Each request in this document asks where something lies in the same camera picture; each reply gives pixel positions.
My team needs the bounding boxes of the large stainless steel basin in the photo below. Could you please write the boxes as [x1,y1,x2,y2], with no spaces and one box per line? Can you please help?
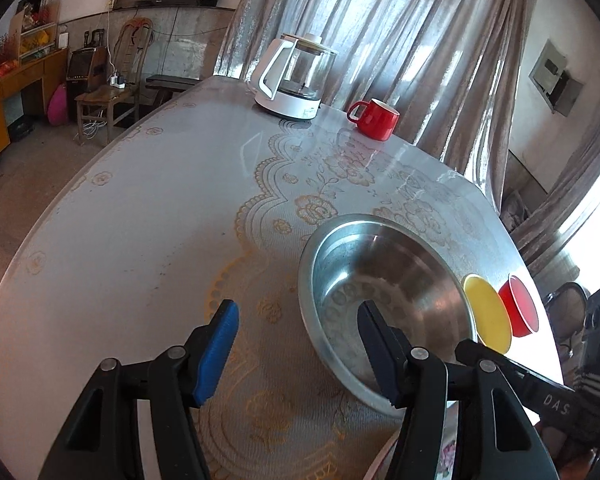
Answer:
[298,214,478,418]

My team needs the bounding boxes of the wall electrical box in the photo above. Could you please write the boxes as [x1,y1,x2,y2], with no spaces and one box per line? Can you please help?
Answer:
[529,40,583,117]

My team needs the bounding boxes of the wooden chair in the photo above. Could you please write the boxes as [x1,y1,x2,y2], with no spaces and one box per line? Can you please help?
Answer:
[76,16,154,144]

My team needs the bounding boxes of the beige window curtain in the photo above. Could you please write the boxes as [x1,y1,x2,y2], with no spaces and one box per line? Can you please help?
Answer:
[212,0,600,281]

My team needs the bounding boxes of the white glass electric kettle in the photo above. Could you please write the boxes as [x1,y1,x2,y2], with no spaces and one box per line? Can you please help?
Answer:
[247,34,337,120]

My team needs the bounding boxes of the purple rimmed floral plate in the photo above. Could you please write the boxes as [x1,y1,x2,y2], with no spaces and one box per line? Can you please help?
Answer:
[363,401,458,480]

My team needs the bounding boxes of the pink ball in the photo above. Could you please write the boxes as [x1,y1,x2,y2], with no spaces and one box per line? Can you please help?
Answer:
[46,84,69,127]

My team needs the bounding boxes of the red plastic bowl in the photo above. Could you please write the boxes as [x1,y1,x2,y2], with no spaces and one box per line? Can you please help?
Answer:
[498,274,539,338]

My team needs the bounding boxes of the orange wooden desk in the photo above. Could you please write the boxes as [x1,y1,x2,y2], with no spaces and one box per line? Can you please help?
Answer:
[0,46,70,189]

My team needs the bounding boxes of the yellow plastic bowl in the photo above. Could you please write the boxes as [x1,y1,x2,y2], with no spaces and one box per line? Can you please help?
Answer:
[463,274,513,354]

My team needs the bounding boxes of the wooden shelf with items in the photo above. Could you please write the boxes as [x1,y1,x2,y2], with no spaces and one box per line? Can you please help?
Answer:
[8,0,60,65]

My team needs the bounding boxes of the small black speaker box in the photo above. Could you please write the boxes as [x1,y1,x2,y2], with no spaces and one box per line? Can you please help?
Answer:
[66,47,107,99]

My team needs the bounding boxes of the red ceramic mug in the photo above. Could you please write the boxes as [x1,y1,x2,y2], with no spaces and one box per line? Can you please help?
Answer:
[347,99,400,142]

